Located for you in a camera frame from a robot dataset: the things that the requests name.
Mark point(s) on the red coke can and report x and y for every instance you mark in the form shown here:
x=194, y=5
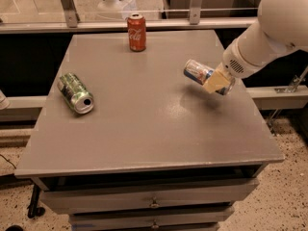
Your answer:
x=136, y=32

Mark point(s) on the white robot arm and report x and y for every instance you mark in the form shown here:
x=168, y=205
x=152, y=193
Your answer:
x=281, y=29

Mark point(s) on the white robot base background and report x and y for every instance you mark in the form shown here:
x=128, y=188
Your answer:
x=115, y=9

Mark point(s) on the blue silver redbull can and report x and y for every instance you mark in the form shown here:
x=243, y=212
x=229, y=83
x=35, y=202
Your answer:
x=200, y=73

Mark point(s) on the black caster leg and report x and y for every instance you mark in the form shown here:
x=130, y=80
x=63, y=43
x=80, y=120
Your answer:
x=33, y=209

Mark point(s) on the top grey drawer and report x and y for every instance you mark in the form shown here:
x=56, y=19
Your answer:
x=149, y=196

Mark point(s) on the grey drawer cabinet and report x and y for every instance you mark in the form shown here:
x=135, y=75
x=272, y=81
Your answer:
x=150, y=124

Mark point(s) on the grey drawer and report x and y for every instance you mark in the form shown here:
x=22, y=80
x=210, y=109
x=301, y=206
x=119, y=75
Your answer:
x=150, y=218
x=149, y=196

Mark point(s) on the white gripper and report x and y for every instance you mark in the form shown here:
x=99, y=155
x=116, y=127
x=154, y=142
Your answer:
x=233, y=62

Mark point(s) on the green soda can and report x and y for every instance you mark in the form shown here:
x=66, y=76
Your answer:
x=75, y=94

